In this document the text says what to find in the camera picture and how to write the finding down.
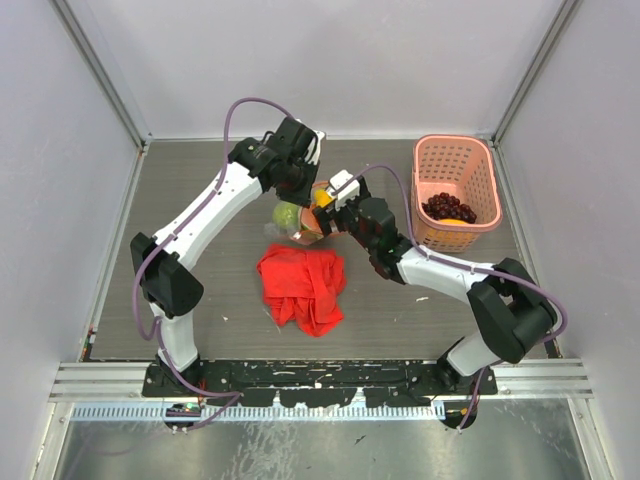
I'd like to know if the orange mango toy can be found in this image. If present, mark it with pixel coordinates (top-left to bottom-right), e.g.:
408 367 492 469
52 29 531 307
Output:
438 218 468 226

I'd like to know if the red crumpled cloth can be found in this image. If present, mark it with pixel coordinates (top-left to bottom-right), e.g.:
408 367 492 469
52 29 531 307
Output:
256 244 347 337

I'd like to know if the purple cable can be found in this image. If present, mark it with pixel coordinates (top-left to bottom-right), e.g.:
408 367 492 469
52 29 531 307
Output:
135 97 291 431
339 164 570 434

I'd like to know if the green custard apple toy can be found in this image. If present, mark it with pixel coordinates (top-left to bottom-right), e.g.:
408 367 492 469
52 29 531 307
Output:
272 201 300 230

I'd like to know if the dark purple grapes toy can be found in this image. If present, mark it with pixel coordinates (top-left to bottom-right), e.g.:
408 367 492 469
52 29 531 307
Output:
421 192 477 224

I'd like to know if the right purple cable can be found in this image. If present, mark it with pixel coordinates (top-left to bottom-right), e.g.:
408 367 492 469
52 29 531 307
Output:
339 164 570 434

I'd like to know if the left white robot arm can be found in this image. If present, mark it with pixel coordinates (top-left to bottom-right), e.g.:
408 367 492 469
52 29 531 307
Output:
130 117 326 396

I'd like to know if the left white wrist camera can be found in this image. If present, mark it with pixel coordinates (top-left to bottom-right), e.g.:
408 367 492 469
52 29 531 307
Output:
305 130 326 165

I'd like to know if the yellow lemon toy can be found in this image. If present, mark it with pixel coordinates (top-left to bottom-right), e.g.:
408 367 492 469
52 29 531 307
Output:
313 189 334 208

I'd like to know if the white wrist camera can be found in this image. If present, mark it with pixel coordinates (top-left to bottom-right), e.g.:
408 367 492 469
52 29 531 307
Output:
326 170 360 210
305 130 326 165

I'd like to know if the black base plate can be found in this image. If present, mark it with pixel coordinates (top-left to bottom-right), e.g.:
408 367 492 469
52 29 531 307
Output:
142 358 499 407

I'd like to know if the slotted cable duct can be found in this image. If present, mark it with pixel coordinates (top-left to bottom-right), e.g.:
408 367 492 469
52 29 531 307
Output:
70 401 445 422

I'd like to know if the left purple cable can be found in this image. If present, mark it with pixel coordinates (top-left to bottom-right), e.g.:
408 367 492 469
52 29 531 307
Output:
135 97 291 431

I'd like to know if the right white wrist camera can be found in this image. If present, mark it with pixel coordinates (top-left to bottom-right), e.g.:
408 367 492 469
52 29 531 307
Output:
326 170 360 210

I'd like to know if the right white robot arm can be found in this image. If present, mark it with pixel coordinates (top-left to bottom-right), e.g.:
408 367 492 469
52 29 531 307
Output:
312 190 558 394

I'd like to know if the pink plastic basket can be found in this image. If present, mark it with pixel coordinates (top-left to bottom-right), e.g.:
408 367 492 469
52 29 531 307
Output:
410 134 503 253

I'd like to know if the clear zip bag orange zipper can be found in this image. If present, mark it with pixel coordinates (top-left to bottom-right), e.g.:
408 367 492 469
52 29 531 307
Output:
264 181 360 246

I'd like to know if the watermelon slice toy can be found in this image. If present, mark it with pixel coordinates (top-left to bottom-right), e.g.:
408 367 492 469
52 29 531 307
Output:
296 208 324 245

